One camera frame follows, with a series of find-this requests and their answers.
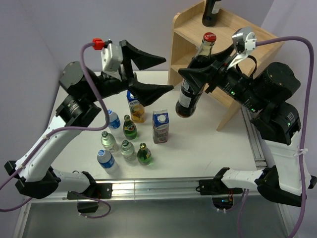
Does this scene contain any orange juice carton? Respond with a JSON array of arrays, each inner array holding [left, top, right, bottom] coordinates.
[[126, 91, 146, 123]]

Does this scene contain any clear glass bottle left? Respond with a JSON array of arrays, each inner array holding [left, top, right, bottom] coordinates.
[[101, 131, 118, 153]]

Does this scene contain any clear glass bottle right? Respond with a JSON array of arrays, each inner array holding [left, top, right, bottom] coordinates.
[[120, 140, 137, 161]]

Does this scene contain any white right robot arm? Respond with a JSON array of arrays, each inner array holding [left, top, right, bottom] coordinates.
[[178, 47, 317, 207]]

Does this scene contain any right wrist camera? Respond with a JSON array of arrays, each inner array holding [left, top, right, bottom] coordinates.
[[227, 27, 257, 69]]

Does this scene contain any blue-cap water bottle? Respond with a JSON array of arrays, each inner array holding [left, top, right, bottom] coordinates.
[[107, 110, 123, 137], [97, 149, 118, 174]]

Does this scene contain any cola glass bottle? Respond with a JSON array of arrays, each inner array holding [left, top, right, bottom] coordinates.
[[202, 0, 221, 27], [175, 32, 216, 118]]

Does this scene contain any aluminium mounting rail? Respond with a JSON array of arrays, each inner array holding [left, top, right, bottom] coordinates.
[[33, 109, 266, 201]]

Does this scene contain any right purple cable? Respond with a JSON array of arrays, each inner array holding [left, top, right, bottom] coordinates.
[[236, 36, 315, 238]]

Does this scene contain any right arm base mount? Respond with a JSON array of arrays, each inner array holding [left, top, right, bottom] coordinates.
[[195, 179, 235, 210]]

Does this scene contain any green glass bottle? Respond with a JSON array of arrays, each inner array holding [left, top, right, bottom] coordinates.
[[137, 143, 152, 166], [123, 115, 137, 140]]

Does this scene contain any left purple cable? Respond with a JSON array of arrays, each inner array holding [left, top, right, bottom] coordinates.
[[0, 37, 112, 220]]

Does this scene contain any clear glass bottle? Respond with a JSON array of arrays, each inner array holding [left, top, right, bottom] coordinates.
[[101, 131, 118, 153], [120, 140, 137, 161]]

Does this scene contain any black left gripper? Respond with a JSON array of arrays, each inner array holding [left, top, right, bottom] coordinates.
[[86, 40, 173, 105]]

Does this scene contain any purple cable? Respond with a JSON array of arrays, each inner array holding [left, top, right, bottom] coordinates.
[[236, 36, 315, 238], [0, 37, 112, 220]]

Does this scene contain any green glass bottle far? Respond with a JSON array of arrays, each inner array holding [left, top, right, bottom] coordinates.
[[123, 115, 137, 140]]

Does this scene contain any near blue-cap water bottle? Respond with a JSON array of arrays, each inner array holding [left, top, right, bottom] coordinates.
[[97, 149, 118, 174]]

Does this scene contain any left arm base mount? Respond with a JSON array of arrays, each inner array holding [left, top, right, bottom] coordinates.
[[66, 182, 112, 219]]

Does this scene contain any wooden shelf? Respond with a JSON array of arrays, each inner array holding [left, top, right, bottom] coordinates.
[[168, 1, 284, 131]]

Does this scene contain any far blue-cap water bottle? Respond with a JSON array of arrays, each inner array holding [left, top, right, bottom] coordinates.
[[107, 110, 123, 137]]

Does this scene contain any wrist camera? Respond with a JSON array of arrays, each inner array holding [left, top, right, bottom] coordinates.
[[101, 43, 123, 80], [227, 27, 257, 69]]

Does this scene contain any green glass bottle near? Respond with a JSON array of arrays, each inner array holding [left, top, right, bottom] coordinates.
[[137, 143, 152, 166]]

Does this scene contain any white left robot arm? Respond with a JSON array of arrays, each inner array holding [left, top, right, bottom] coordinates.
[[4, 38, 173, 199]]

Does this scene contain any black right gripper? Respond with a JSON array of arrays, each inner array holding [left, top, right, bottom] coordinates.
[[178, 42, 266, 113]]

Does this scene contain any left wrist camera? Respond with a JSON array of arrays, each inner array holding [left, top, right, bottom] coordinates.
[[101, 43, 123, 80]]

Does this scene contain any purple juice carton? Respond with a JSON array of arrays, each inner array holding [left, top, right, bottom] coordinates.
[[152, 110, 169, 144]]

